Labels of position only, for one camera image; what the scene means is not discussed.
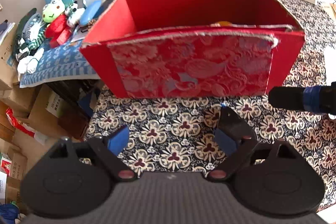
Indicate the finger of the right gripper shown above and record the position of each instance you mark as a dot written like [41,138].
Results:
[314,99]

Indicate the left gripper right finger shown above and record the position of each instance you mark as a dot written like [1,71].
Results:
[237,139]

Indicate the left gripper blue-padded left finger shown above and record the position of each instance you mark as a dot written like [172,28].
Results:
[115,145]

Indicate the yellow round tin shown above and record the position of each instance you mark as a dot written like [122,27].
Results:
[222,24]

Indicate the floral patterned tablecloth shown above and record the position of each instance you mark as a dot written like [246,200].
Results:
[274,160]

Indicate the blue patterned cloth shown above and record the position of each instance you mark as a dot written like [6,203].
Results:
[64,62]

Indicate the red fabric storage box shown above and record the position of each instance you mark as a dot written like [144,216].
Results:
[167,48]

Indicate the cardboard box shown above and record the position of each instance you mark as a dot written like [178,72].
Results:
[8,62]

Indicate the striped plush doll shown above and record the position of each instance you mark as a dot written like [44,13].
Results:
[29,37]

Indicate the white panda plush toy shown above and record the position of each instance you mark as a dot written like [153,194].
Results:
[73,13]

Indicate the blue eyeglass case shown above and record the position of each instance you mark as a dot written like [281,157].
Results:
[89,13]

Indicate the green frog plush toy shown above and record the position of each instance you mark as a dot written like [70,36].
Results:
[52,10]

